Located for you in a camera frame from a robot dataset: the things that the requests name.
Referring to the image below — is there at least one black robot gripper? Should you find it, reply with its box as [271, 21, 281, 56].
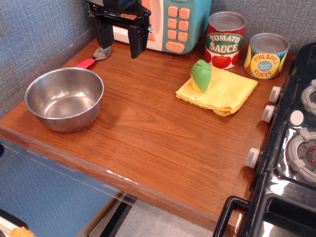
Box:
[87, 0, 152, 59]

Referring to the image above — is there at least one green yellow toy corn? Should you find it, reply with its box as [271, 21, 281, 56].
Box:
[190, 60, 212, 93]

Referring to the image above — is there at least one yellow folded napkin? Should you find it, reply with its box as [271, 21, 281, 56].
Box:
[176, 66, 258, 117]

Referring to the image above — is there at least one teal toy microwave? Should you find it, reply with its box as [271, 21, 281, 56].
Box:
[87, 0, 212, 55]

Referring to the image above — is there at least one stainless steel bowl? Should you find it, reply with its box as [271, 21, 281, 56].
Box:
[25, 67, 104, 133]

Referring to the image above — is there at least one tomato sauce can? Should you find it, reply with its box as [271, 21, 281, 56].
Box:
[204, 11, 246, 69]

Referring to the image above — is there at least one pineapple slices can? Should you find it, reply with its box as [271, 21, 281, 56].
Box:
[244, 33, 290, 79]

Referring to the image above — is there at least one orange plush object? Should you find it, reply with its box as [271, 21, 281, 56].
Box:
[9, 227, 35, 237]

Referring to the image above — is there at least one black toy stove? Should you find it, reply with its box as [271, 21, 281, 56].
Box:
[213, 43, 316, 237]

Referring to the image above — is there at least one red handled metal spoon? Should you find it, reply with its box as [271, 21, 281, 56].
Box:
[76, 46, 111, 69]

